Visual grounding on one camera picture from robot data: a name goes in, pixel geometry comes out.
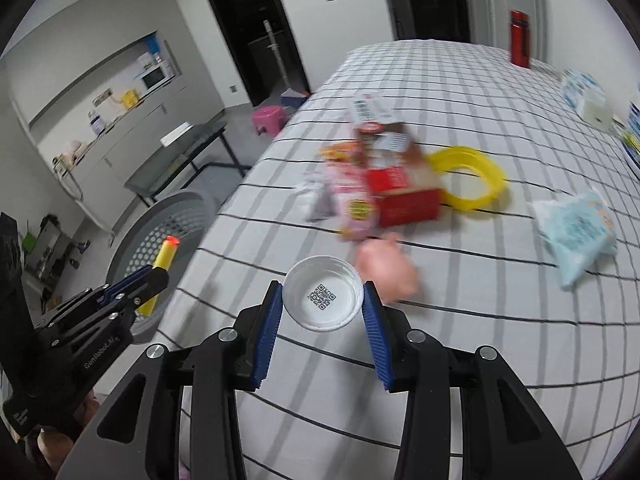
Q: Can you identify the blue and green packet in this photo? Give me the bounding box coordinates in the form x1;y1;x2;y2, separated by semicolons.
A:
619;100;640;178

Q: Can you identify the flat white box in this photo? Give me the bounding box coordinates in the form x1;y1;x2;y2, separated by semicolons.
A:
160;122;193;147

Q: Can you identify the brown snack packet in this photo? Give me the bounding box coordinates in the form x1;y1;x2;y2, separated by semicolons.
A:
352;120;430;171

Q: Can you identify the grey perforated laundry basket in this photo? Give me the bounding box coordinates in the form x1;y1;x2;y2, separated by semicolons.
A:
104;190;217;336

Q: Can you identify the yellow foam dart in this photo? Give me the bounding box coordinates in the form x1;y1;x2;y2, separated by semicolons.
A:
137;235;181;317

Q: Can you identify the white round plastic lid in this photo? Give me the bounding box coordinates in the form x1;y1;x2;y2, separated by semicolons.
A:
282;255;365;332

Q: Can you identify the broom with white handle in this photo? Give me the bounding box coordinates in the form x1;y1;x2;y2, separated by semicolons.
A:
263;20;308;108

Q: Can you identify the yellow plastic ring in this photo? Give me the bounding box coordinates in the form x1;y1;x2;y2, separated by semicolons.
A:
429;146;508;210

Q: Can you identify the pink soft toy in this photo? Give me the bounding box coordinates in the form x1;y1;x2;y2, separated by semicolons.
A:
356;232;421;306

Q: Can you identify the pink snack packet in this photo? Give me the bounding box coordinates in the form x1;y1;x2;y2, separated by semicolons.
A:
322;142;381;241

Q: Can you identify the white barcoded paper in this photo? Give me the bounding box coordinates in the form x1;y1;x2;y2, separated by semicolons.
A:
349;92;397;125

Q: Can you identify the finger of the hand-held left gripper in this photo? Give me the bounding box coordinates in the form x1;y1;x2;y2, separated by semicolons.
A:
35;264;170;330
49;294;148;357

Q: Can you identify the silver foil packet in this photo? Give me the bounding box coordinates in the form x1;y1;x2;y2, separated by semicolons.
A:
295;172;336;223

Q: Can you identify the person's left hand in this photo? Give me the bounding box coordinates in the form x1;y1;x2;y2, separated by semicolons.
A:
27;422;76;478

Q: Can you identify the red metal bottle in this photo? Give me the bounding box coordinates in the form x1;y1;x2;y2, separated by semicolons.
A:
509;10;530;68

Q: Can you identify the dark glass desk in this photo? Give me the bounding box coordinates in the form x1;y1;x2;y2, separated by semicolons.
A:
124;121;251;206

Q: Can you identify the white microwave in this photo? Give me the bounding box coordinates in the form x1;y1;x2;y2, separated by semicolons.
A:
140;65;168;92

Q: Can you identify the grey cabinet counter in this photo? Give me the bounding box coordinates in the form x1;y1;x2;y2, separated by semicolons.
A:
50;85;226;231

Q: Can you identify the red cardboard box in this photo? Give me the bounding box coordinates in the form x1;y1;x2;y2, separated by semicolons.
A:
367;167;443;228

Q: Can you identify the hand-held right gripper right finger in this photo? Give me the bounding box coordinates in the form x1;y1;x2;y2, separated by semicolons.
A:
362;280;583;480

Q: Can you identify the blue white tissue pack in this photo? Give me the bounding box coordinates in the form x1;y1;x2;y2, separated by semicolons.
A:
560;67;615;133

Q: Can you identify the pink plastic stool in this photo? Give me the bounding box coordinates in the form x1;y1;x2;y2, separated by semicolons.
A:
251;106;289;138

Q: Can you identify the light blue packet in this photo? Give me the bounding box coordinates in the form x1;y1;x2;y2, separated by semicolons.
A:
532;187;618;288

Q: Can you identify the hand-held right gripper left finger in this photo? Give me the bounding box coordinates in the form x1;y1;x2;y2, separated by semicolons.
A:
55;280;285;480

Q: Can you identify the beige cloth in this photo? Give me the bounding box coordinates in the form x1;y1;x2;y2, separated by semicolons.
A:
52;141;86;168

